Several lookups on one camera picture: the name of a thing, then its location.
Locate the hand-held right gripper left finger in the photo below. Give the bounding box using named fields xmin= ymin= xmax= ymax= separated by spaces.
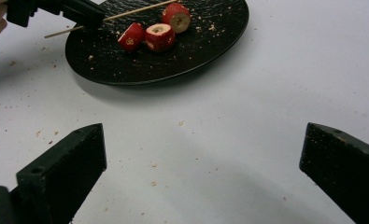
xmin=9 ymin=123 xmax=107 ymax=224

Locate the black round plate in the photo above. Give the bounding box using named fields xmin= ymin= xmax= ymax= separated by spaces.
xmin=64 ymin=0 xmax=250 ymax=87

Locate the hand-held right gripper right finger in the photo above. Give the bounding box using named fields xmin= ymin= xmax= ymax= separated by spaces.
xmin=299 ymin=122 xmax=369 ymax=224

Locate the halved red hawthorn fruit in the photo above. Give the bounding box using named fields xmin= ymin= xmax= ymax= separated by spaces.
xmin=118 ymin=21 xmax=146 ymax=52

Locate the red hawthorn fruit cored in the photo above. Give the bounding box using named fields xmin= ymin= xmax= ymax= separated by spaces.
xmin=144 ymin=22 xmax=177 ymax=53

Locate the thin wooden skewer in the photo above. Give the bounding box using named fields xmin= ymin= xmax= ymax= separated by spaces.
xmin=44 ymin=0 xmax=179 ymax=39

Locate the red hawthorn fruit pale cut end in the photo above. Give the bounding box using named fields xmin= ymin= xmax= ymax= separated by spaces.
xmin=162 ymin=2 xmax=192 ymax=35

